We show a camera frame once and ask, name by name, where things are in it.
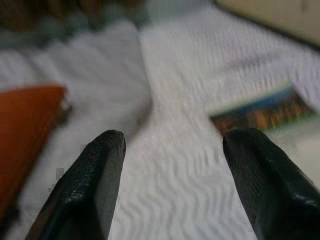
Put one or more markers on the cream tufted headboard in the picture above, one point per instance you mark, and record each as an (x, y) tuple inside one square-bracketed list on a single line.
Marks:
[(275, 17)]

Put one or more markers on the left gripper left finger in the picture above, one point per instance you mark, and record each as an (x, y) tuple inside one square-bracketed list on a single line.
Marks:
[(85, 190)]

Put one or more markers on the brown pleated curtain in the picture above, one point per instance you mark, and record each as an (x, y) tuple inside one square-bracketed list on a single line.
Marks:
[(50, 12)]

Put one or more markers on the white patterned mattress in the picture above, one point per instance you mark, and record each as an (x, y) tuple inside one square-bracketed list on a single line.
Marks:
[(187, 75)]

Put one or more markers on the grey crumpled duvet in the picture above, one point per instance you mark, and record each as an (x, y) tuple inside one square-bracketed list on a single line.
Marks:
[(95, 70)]

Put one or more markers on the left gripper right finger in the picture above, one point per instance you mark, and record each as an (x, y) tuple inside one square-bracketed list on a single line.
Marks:
[(270, 190)]

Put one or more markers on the orange pillow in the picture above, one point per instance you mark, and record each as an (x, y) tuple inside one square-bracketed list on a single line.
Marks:
[(25, 130)]

